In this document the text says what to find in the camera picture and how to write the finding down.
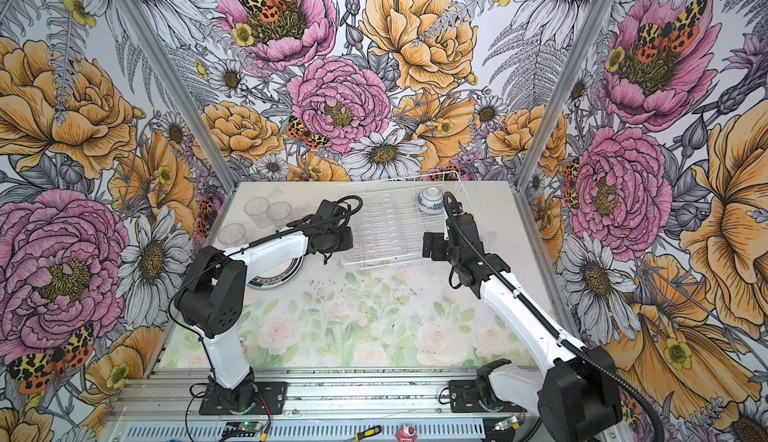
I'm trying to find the blue white porcelain bowl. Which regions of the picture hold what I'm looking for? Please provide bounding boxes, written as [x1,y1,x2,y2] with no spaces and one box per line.
[416,186,444,215]

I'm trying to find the clear glass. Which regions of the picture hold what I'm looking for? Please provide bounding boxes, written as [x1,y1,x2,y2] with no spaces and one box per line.
[244,197,272,230]
[217,223,247,248]
[266,201,293,230]

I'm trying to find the white wire dish rack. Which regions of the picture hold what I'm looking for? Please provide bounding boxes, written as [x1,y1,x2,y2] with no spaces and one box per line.
[336,169,474,269]

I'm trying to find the green rimmed plate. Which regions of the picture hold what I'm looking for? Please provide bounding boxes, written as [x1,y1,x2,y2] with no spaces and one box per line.
[247,257,304,290]

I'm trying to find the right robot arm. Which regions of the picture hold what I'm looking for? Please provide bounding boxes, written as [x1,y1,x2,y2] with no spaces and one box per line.
[423,213,622,441]

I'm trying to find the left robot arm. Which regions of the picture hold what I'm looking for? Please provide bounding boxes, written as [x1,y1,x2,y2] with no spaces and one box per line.
[170,195,363,414]

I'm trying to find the pink round object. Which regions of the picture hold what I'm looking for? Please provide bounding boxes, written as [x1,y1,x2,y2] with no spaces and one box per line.
[394,424,418,442]

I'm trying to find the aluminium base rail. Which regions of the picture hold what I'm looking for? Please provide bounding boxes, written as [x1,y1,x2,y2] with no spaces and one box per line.
[113,367,476,422]

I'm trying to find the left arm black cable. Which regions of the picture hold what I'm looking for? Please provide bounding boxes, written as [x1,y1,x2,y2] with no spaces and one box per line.
[167,194,364,383]

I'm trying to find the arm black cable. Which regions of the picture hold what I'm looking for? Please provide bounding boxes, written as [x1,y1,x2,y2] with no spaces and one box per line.
[167,194,364,383]
[442,191,666,442]

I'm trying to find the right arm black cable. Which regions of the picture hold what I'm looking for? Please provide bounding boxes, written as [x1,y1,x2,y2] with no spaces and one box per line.
[442,191,666,442]

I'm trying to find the yellow handled screwdriver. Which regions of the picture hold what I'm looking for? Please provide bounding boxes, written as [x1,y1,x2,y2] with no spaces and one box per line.
[345,425,383,442]

